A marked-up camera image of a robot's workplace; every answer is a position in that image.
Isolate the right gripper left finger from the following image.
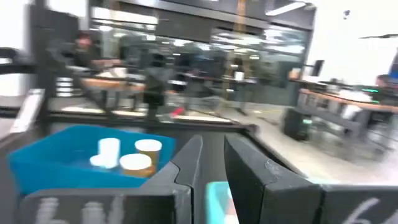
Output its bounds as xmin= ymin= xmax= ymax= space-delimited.
xmin=141 ymin=133 xmax=205 ymax=224

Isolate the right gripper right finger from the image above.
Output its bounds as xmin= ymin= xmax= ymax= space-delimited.
xmin=223 ymin=133 xmax=323 ymax=224

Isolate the small orange bottle white cap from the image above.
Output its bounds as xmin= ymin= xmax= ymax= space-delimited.
xmin=134 ymin=139 xmax=163 ymax=169

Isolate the large orange bottle white cap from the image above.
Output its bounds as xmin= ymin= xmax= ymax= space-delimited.
xmin=119 ymin=153 xmax=153 ymax=178

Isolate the white medicine bottle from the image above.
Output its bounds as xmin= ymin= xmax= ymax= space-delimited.
xmin=89 ymin=137 xmax=121 ymax=170

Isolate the teal plastic bin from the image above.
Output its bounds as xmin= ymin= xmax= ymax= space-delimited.
xmin=205 ymin=181 xmax=240 ymax=224

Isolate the blue plastic bin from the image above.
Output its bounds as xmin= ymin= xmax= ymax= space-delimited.
xmin=7 ymin=124 xmax=177 ymax=196

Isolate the black box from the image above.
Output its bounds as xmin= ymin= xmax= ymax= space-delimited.
xmin=282 ymin=107 xmax=312 ymax=141

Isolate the person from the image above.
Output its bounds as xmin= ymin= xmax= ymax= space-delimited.
xmin=73 ymin=30 xmax=103 ymax=68
xmin=374 ymin=73 xmax=398 ymax=103
xmin=143 ymin=53 xmax=175 ymax=110

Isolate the wooden table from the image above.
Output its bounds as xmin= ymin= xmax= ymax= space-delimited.
xmin=79 ymin=76 xmax=147 ymax=93

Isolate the long wooden desk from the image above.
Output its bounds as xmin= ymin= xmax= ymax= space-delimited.
xmin=297 ymin=88 xmax=398 ymax=114

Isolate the black aluminium rig frame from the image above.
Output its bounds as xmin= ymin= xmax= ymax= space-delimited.
xmin=40 ymin=110 xmax=259 ymax=133

